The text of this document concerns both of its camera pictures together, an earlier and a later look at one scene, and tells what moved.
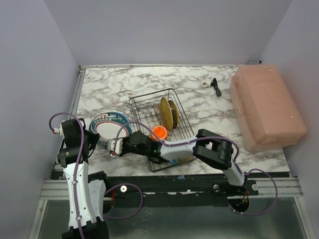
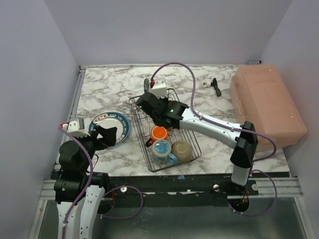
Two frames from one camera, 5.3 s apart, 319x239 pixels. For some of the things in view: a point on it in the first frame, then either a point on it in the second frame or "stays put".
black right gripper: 125,146 -> 145,100
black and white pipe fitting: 208,83 stays put
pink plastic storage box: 269,117 stays put
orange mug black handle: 160,131 stays put
